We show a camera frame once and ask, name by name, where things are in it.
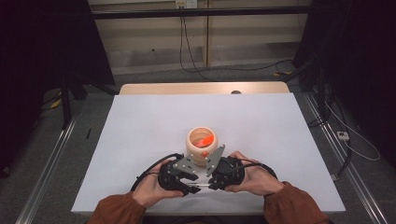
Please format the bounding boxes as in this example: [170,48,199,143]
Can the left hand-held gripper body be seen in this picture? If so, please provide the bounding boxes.
[158,154,201,191]

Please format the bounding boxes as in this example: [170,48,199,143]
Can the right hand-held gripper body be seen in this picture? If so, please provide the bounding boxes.
[205,144,246,190]

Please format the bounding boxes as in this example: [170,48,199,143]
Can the cream duck pen holder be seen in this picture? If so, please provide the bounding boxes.
[186,126,219,166]

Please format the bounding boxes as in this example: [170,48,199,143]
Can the orange highlighter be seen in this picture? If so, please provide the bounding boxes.
[193,134,215,148]

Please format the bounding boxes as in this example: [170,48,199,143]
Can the person's right hand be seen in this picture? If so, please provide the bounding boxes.
[224,150,286,197]

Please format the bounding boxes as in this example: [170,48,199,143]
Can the person's left hand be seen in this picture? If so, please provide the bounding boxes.
[132,158,185,209]

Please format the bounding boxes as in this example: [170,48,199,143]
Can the wooden table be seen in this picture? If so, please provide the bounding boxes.
[119,81,290,96]

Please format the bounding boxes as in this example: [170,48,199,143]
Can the black metal stand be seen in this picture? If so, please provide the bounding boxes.
[298,58,332,123]

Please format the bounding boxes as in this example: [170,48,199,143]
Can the black tripod stand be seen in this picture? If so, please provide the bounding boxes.
[58,70,120,131]

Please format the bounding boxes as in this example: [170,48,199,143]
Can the black horizontal bar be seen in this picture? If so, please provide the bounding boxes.
[91,5,313,21]

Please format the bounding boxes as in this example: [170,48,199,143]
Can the black curtain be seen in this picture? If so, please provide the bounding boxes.
[0,0,116,176]
[291,0,396,161]

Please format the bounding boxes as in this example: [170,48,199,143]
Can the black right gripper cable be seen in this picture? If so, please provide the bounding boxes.
[228,159,278,180]

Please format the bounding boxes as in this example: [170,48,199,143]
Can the black wall cable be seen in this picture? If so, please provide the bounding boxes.
[178,16,188,73]
[182,16,293,82]

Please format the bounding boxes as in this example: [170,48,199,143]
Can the metal floor rail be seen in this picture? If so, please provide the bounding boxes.
[14,114,79,224]
[302,92,389,224]

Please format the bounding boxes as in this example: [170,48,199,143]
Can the white floor cable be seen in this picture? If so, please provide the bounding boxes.
[323,100,382,162]

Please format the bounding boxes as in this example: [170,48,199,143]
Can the white wall socket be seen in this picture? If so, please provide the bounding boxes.
[175,0,199,9]

